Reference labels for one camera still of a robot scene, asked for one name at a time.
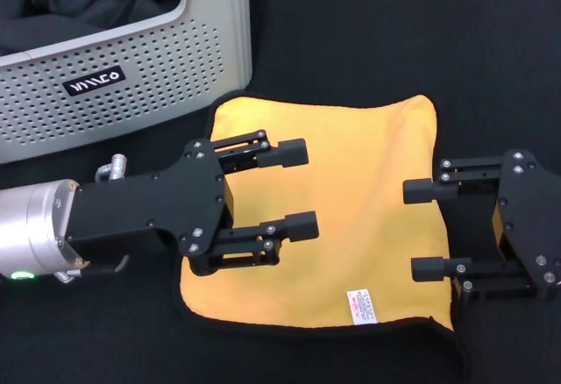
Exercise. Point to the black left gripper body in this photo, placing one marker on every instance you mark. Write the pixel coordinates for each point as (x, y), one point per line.
(144, 208)

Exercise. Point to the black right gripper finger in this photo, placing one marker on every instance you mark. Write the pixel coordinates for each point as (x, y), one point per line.
(431, 270)
(421, 191)

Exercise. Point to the black tablecloth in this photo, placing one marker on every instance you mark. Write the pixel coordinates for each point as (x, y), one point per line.
(350, 29)

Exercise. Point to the yellow grey towel black edging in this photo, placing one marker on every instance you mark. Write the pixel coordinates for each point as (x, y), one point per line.
(359, 226)

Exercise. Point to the grey perforated storage box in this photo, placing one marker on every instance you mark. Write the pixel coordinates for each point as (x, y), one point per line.
(153, 94)

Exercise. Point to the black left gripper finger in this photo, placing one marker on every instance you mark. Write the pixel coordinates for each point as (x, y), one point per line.
(285, 154)
(298, 226)

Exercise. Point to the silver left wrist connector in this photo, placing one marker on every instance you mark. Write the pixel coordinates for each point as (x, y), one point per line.
(115, 167)

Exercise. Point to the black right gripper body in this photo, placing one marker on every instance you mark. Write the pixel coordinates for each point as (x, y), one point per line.
(530, 217)

